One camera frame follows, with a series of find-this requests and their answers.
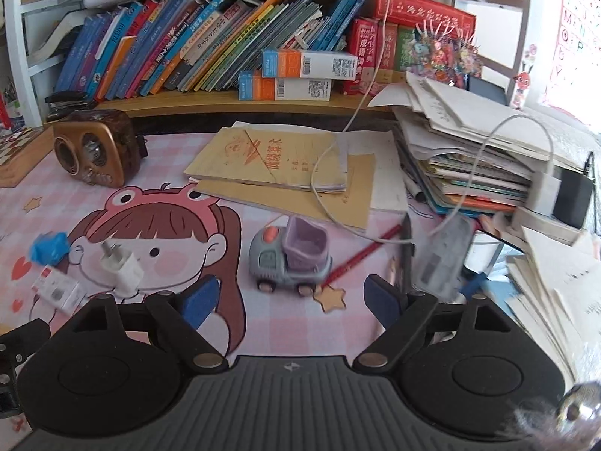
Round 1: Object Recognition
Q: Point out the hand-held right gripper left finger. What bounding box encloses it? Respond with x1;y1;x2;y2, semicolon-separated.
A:
85;276;230;372

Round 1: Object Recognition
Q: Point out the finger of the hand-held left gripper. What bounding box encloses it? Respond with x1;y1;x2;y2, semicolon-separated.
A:
0;319;51;388

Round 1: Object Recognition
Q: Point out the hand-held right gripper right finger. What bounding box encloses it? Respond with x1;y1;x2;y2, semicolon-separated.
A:
352;275;499;372

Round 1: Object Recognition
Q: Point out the small white red box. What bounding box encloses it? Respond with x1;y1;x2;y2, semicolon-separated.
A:
32;265;88;313

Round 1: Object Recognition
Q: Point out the white charger plug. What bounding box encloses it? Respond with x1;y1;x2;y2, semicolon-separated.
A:
101;239;144;297

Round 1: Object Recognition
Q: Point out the grey purple toy truck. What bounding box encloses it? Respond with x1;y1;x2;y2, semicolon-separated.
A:
249;215;333;298

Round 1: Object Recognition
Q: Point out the blue wrapper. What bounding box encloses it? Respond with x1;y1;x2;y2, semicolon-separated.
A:
30;231;71;264

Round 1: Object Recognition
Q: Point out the pink checkered desktop cloth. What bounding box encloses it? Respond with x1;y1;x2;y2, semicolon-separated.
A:
0;127;522;372

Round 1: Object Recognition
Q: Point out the red pencil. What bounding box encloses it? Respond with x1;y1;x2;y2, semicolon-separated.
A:
322;223;405;288

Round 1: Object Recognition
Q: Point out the grey plastic case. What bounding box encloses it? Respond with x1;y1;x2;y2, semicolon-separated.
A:
415;218;473;301

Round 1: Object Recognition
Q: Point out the blue white pen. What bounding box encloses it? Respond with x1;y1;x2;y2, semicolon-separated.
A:
460;270;486;301

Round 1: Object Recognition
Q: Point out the brown exercise notebook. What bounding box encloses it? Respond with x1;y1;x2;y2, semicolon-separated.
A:
192;153;376;233

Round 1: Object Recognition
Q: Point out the white paper sheet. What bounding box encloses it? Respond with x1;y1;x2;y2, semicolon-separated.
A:
338;129;409;212

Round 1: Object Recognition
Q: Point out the yellow exercise notebook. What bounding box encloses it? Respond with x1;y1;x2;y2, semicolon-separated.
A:
183;124;350;193

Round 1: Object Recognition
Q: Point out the brown retro radio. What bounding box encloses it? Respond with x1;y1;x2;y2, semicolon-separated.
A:
53;109;148;186

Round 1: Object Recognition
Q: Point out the wooden chess board box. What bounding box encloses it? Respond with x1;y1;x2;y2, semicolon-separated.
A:
0;127;54;189

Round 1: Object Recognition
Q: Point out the white power adapter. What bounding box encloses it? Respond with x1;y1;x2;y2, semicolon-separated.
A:
525;174;562;219

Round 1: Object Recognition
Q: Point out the stack of books and papers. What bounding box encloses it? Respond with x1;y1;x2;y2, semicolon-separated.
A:
368;73;571;217

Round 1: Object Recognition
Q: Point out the black power adapter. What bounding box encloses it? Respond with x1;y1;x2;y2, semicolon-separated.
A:
554;169;595;229

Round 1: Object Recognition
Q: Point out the dark blue notebook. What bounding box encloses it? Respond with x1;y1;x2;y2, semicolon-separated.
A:
467;75;510;106

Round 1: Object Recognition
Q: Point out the black stapler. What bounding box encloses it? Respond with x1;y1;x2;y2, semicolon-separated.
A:
44;91;97;122

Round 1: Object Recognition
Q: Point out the red upright dictionary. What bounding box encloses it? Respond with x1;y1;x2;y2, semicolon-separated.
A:
376;21;400;84
342;18;380;95

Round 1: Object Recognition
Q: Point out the green upright book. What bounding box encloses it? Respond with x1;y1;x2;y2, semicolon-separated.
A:
394;26;416;73

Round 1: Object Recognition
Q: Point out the row of colourful books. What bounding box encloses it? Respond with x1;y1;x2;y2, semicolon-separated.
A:
54;0;367;99

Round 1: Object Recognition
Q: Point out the colourful sticker bundle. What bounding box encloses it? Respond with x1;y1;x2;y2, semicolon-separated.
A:
406;21;482;86

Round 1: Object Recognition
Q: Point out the white wooden bookshelf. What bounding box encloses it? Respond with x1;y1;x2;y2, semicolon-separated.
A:
0;0;533;127

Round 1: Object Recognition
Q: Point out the large red dictionary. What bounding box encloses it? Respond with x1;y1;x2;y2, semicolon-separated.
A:
361;0;476;38

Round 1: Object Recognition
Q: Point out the fuzzy keychain with metal bell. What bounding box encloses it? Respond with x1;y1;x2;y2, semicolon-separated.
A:
512;380;601;451

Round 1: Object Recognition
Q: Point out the white charging cable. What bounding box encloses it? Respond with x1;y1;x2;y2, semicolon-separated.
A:
312;0;555;245

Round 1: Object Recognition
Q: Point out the cartoon wall sticker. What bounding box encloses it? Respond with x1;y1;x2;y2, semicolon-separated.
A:
512;44;540;110

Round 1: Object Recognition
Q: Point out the alphabet wall poster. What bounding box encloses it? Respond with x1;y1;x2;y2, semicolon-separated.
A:
545;0;601;125

